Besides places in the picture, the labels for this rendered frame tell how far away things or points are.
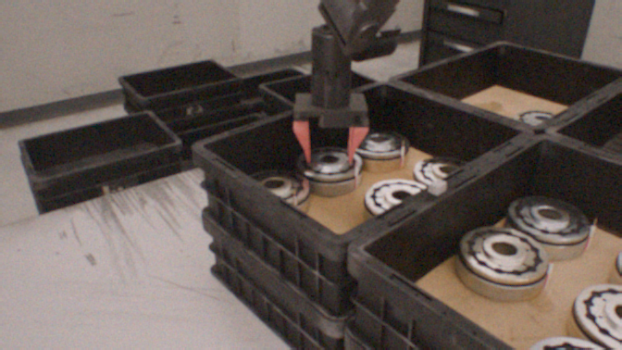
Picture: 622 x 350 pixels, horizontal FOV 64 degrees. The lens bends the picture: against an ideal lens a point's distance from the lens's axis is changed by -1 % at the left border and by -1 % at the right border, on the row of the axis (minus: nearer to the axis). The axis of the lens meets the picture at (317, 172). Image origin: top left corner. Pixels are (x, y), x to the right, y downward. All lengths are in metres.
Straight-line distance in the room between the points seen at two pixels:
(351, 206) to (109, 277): 0.40
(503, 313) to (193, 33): 3.23
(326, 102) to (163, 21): 2.88
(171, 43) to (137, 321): 2.93
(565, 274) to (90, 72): 3.14
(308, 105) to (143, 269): 0.38
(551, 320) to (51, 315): 0.66
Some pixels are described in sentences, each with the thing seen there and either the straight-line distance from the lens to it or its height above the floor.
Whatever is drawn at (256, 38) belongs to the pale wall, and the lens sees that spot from 3.85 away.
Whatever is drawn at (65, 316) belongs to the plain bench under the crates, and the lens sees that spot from 0.84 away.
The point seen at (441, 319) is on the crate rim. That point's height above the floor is 0.93.
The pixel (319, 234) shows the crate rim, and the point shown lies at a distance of 0.52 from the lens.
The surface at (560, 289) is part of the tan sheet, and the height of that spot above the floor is 0.83.
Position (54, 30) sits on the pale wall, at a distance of 3.40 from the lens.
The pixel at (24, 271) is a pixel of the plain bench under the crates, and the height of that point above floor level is 0.70.
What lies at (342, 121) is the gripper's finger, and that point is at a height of 0.94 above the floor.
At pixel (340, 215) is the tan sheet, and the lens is 0.72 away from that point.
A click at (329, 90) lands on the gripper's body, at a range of 0.71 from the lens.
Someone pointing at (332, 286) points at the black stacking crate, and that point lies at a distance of 0.56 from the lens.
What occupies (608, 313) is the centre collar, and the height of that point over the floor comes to 0.87.
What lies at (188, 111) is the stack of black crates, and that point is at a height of 0.51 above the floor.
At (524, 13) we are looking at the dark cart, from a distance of 2.16.
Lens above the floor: 1.24
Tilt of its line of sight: 30 degrees down
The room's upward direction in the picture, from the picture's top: straight up
